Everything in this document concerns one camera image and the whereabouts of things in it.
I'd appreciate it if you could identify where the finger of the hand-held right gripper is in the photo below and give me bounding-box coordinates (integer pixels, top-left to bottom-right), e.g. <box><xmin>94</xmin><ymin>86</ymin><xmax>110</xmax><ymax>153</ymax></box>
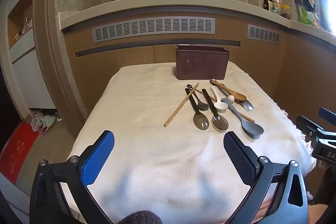
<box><xmin>319</xmin><ymin>108</ymin><xmax>336</xmax><ymax>121</ymax></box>
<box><xmin>296</xmin><ymin>116</ymin><xmax>326</xmax><ymax>139</ymax></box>

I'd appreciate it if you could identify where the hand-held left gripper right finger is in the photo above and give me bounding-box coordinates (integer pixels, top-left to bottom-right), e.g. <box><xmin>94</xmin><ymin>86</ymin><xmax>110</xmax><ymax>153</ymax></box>
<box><xmin>224</xmin><ymin>131</ymin><xmax>309</xmax><ymax>224</ymax></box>

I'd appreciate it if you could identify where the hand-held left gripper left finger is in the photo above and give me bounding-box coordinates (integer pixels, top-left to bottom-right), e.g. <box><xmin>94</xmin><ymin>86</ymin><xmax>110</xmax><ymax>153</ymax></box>
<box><xmin>29</xmin><ymin>130</ymin><xmax>115</xmax><ymax>224</ymax></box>

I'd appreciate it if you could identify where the grey plastic spoon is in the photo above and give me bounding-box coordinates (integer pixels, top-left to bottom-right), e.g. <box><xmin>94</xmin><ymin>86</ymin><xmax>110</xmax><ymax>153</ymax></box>
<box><xmin>221</xmin><ymin>98</ymin><xmax>264</xmax><ymax>139</ymax></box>

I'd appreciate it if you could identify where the black handled metal spoon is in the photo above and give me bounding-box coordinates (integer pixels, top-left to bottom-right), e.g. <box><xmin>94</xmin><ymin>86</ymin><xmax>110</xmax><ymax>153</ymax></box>
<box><xmin>202</xmin><ymin>89</ymin><xmax>229</xmax><ymax>131</ymax></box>

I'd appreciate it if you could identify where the wooden chopstick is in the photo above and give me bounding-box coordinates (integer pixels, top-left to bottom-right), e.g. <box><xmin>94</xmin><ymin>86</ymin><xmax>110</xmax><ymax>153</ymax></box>
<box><xmin>164</xmin><ymin>82</ymin><xmax>199</xmax><ymax>127</ymax></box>
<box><xmin>196</xmin><ymin>89</ymin><xmax>255</xmax><ymax>123</ymax></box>

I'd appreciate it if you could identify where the brown plastic utensil box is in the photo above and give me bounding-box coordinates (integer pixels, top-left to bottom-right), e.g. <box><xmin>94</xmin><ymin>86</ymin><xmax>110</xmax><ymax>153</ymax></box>
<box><xmin>175</xmin><ymin>44</ymin><xmax>230</xmax><ymax>81</ymax></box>

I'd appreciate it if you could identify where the dark translucent plastic spoon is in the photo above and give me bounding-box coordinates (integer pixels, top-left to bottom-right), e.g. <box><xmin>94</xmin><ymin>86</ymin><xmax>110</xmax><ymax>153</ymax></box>
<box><xmin>188</xmin><ymin>93</ymin><xmax>210</xmax><ymax>131</ymax></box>

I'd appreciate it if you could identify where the white plastic spoon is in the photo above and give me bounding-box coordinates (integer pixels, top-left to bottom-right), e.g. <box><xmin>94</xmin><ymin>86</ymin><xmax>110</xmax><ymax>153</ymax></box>
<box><xmin>211</xmin><ymin>87</ymin><xmax>228</xmax><ymax>113</ymax></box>

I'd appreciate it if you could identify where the cream table cloth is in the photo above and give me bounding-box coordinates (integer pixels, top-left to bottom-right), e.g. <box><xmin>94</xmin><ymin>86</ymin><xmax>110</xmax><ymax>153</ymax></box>
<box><xmin>67</xmin><ymin>61</ymin><xmax>315</xmax><ymax>224</ymax></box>

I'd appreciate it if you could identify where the wooden spoon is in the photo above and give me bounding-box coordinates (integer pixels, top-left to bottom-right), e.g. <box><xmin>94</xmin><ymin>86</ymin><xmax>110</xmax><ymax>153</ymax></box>
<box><xmin>209</xmin><ymin>79</ymin><xmax>247</xmax><ymax>102</ymax></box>

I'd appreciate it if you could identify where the small black spoon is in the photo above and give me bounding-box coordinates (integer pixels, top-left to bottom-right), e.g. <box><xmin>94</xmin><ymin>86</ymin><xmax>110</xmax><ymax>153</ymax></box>
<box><xmin>186</xmin><ymin>84</ymin><xmax>210</xmax><ymax>111</ymax></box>

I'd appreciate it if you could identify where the dark knit clothing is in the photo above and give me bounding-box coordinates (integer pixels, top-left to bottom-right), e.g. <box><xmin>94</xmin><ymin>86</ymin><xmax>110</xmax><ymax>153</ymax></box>
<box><xmin>119</xmin><ymin>210</ymin><xmax>163</xmax><ymax>224</ymax></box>

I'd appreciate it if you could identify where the red floor mat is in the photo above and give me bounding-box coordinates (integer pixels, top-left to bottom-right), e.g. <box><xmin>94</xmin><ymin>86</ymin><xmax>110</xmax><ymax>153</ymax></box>
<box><xmin>0</xmin><ymin>122</ymin><xmax>40</xmax><ymax>184</ymax></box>

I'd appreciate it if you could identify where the green plastic bag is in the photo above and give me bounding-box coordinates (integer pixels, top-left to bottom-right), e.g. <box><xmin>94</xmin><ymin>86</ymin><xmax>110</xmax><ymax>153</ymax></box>
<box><xmin>298</xmin><ymin>6</ymin><xmax>319</xmax><ymax>28</ymax></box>

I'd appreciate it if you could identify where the short grey vent grille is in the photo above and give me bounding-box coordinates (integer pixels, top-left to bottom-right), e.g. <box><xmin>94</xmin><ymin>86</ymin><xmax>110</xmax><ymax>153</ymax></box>
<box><xmin>247</xmin><ymin>25</ymin><xmax>281</xmax><ymax>45</ymax></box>

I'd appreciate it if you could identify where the window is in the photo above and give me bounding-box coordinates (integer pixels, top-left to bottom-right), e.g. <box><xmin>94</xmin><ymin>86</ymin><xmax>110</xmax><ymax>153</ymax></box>
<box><xmin>324</xmin><ymin>0</ymin><xmax>336</xmax><ymax>33</ymax></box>

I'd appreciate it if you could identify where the yellow-lidded jar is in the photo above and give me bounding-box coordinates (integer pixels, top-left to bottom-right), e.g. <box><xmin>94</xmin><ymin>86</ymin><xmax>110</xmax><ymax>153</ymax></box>
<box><xmin>280</xmin><ymin>4</ymin><xmax>291</xmax><ymax>20</ymax></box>

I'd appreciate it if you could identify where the long grey vent grille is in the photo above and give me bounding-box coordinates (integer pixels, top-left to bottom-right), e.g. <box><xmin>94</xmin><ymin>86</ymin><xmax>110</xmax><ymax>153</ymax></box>
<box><xmin>92</xmin><ymin>17</ymin><xmax>216</xmax><ymax>43</ymax></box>

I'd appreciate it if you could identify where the pale kitchen counter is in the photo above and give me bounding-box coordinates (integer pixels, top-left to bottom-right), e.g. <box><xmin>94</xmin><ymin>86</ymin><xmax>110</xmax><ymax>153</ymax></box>
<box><xmin>58</xmin><ymin>0</ymin><xmax>336</xmax><ymax>42</ymax></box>

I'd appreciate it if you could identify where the white wall cabinet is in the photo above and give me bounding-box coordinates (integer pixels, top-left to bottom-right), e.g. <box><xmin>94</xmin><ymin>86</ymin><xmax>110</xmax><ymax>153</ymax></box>
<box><xmin>0</xmin><ymin>0</ymin><xmax>57</xmax><ymax>111</ymax></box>

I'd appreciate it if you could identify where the grey cabinet handle strip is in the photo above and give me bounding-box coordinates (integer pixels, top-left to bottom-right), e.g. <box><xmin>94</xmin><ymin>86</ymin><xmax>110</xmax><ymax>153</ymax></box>
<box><xmin>75</xmin><ymin>41</ymin><xmax>240</xmax><ymax>58</ymax></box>

